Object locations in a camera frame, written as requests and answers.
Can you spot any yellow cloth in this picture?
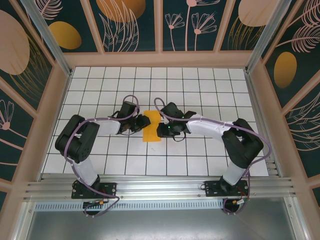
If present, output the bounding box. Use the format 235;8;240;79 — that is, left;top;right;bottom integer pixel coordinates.
141;109;162;143

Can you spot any aluminium mounting rail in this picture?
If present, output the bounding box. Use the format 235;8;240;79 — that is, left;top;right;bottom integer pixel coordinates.
22;173;299;201

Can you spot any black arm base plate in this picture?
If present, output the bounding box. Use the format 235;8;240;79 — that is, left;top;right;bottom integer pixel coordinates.
204;180;250;198
71;181;118;200

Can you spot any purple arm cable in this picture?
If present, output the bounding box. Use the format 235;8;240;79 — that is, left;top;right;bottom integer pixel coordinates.
153;97;273;216
63;94;141;219

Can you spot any perforated metal cable tray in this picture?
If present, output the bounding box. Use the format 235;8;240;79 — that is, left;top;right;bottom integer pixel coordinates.
34;201;226;211

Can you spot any aluminium table side rail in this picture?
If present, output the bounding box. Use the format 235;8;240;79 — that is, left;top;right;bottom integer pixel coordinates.
244;71;280;177

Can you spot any aluminium frame post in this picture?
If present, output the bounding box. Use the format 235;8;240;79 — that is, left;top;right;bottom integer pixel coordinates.
19;0;74;78
244;0;301;75

